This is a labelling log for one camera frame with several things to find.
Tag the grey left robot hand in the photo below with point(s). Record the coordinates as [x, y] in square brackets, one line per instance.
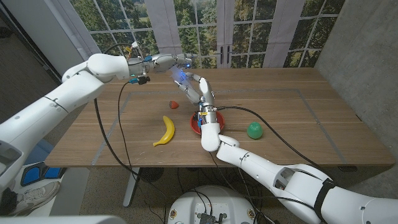
[164, 61]

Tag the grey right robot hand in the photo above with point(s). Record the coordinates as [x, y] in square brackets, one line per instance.
[206, 90]

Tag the large clear plastic syringe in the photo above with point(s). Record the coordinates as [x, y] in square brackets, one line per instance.
[182, 81]

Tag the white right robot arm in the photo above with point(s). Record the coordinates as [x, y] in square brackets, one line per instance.
[264, 171]

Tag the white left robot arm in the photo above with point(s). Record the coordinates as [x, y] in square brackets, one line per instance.
[62, 99]

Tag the red bowl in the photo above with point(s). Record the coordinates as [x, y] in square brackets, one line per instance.
[193, 124]

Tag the yellow toy banana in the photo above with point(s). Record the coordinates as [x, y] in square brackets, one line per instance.
[169, 130]

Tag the green toy apple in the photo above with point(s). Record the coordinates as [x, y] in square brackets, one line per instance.
[255, 130]

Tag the red toy strawberry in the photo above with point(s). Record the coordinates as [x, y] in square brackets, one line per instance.
[173, 104]

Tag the printed window forest backdrop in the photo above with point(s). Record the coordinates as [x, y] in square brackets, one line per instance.
[248, 31]

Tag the black round floor fan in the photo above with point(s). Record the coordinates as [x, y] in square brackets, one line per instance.
[151, 174]

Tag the white robot torso base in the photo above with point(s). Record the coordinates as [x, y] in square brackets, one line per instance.
[214, 202]

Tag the white table leg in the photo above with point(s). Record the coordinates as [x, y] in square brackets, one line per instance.
[130, 186]

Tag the blue upholstered seat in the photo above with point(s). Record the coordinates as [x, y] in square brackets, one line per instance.
[35, 154]

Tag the white panel under table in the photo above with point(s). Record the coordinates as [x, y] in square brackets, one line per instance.
[70, 193]

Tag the blue and black foot pedal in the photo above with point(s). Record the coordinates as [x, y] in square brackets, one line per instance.
[31, 175]

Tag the grey sneaker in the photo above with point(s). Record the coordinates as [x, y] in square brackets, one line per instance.
[35, 197]

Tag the white robot head edge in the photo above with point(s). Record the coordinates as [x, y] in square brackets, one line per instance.
[62, 220]

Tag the black trouser leg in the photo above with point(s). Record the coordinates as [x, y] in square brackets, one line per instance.
[7, 202]

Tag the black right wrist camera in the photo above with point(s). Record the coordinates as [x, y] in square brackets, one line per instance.
[196, 119]

